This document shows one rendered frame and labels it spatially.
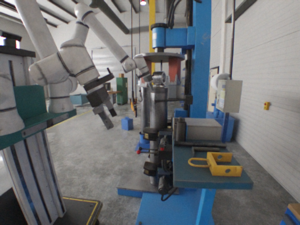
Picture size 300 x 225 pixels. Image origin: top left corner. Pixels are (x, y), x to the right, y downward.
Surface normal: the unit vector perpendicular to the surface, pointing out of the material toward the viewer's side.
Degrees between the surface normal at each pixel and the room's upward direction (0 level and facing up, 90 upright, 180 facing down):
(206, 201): 90
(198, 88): 90
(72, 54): 90
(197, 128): 90
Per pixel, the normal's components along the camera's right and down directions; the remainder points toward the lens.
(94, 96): 0.11, 0.33
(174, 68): -0.55, 0.19
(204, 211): -0.14, 0.22
